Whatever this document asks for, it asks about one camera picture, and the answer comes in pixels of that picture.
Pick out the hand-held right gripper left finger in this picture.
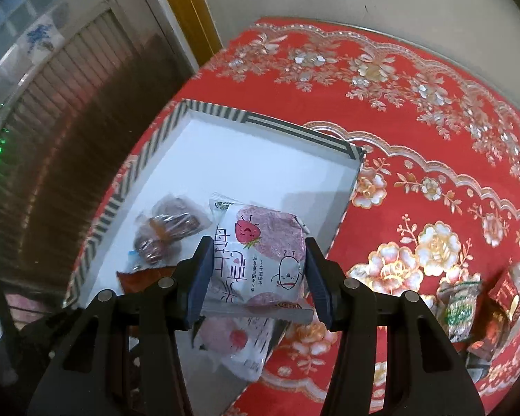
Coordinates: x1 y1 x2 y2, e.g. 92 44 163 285
28 236 215 416

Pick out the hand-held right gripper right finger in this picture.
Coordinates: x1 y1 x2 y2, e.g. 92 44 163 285
303 237 486 416

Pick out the clear brown snack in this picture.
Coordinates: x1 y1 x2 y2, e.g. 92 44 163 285
154 195 211 241
134 225 183 265

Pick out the red gold foil candy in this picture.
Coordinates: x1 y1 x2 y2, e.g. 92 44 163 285
117 266 176 295

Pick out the white strawberry snack packet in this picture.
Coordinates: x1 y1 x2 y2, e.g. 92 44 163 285
201 197 317 323
195 316 276 382

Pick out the striped cardboard box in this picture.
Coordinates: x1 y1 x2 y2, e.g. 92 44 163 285
63 99 367 356

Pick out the green white cow snack packet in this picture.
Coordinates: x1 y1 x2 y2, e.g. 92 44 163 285
435 275 484 343

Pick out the dark red chocolate packet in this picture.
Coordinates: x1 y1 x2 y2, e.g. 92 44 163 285
466 307 514 358

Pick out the red gold snack packet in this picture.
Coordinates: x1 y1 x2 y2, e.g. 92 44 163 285
487 264 520 326

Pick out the red floral tablecloth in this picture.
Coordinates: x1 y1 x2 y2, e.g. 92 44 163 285
65 17 520 412

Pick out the brown roller shutter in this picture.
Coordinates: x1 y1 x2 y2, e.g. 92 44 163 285
0 9 196 308

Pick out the blue flower sticker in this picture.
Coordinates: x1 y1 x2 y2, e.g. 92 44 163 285
26 24 55 50

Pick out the yellow door frame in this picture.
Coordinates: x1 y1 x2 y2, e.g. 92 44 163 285
149 0 224 74

